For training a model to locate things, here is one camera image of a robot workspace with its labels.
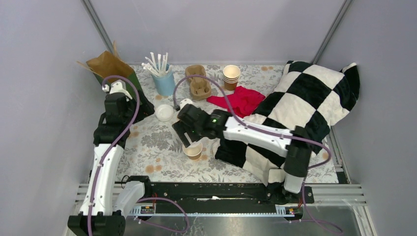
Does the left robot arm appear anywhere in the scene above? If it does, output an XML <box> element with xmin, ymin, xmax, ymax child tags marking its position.
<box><xmin>67</xmin><ymin>89</ymin><xmax>153</xmax><ymax>236</ymax></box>

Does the floral table mat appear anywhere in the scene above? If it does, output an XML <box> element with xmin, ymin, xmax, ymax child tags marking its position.
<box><xmin>91</xmin><ymin>63</ymin><xmax>339</xmax><ymax>184</ymax></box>

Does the brown cardboard cup carrier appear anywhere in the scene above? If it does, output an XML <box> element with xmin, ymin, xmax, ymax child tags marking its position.
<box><xmin>185</xmin><ymin>65</ymin><xmax>211</xmax><ymax>100</ymax></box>

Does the black white checkered blanket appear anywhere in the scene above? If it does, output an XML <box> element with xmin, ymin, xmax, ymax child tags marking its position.
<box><xmin>214</xmin><ymin>61</ymin><xmax>360</xmax><ymax>185</ymax></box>

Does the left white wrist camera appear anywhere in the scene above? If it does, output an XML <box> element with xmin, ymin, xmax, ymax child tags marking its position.
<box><xmin>102</xmin><ymin>80</ymin><xmax>133</xmax><ymax>100</ymax></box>

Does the red cloth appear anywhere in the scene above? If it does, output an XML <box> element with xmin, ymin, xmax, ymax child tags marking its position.
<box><xmin>227</xmin><ymin>86</ymin><xmax>266</xmax><ymax>118</ymax></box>

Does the white plastic cup lid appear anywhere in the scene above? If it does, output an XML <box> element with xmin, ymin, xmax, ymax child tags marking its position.
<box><xmin>155</xmin><ymin>104</ymin><xmax>175</xmax><ymax>122</ymax></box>

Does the brown paper coffee cup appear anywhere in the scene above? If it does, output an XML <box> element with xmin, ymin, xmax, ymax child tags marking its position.
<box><xmin>182</xmin><ymin>141</ymin><xmax>203</xmax><ymax>160</ymax></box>

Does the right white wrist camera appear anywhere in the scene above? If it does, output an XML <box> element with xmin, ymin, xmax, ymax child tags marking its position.
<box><xmin>174</xmin><ymin>98</ymin><xmax>195</xmax><ymax>111</ymax></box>

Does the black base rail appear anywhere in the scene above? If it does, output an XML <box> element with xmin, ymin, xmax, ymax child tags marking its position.
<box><xmin>131</xmin><ymin>182</ymin><xmax>315</xmax><ymax>216</ymax></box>

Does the green brown paper bag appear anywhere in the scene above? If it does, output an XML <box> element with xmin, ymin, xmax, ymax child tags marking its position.
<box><xmin>76</xmin><ymin>41</ymin><xmax>144</xmax><ymax>95</ymax></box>

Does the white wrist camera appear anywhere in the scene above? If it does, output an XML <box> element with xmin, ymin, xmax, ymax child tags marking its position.
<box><xmin>102</xmin><ymin>80</ymin><xmax>133</xmax><ymax>100</ymax></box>
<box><xmin>174</xmin><ymin>98</ymin><xmax>195</xmax><ymax>111</ymax></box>

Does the stack of brown paper cups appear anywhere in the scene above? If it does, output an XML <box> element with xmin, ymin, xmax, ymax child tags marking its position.
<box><xmin>223</xmin><ymin>65</ymin><xmax>241</xmax><ymax>91</ymax></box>

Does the light blue straw cup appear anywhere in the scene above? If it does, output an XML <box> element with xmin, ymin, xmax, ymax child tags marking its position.
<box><xmin>151</xmin><ymin>64</ymin><xmax>176</xmax><ymax>96</ymax></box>

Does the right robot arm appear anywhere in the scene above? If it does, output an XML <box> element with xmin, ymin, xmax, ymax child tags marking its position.
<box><xmin>172</xmin><ymin>103</ymin><xmax>311</xmax><ymax>203</ymax></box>

